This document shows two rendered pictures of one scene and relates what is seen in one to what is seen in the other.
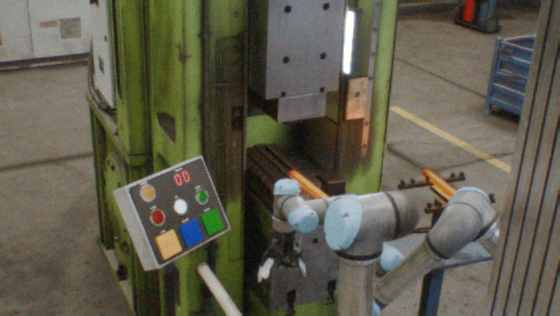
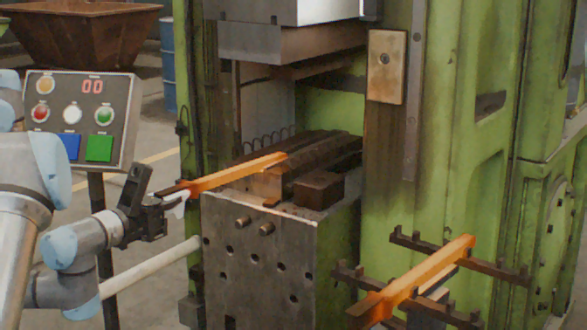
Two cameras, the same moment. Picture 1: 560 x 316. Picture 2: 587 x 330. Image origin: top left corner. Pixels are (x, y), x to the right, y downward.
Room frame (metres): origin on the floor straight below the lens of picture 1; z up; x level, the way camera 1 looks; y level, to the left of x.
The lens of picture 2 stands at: (1.75, -1.53, 1.54)
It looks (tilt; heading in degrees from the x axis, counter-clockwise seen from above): 19 degrees down; 62
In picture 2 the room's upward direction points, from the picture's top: straight up
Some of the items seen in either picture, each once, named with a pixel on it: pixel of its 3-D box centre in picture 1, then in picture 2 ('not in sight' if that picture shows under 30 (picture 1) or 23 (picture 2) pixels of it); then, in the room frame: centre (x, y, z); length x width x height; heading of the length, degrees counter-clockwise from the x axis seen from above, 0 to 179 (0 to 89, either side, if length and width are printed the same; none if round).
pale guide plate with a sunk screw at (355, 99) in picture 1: (355, 98); (386, 66); (2.66, -0.30, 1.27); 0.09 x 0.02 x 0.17; 117
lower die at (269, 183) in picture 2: (274, 172); (296, 158); (2.59, 0.02, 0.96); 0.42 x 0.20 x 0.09; 27
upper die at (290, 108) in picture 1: (277, 90); (296, 33); (2.59, 0.02, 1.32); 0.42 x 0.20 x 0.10; 27
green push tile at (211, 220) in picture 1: (211, 222); (100, 148); (2.08, 0.23, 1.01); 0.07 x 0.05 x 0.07; 142
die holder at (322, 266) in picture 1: (283, 224); (313, 244); (2.63, -0.03, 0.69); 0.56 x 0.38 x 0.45; 27
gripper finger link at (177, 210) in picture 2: not in sight; (178, 206); (2.15, -0.26, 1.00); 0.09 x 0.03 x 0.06; 24
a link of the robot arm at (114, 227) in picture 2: not in sight; (107, 230); (1.97, -0.32, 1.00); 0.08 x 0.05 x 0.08; 117
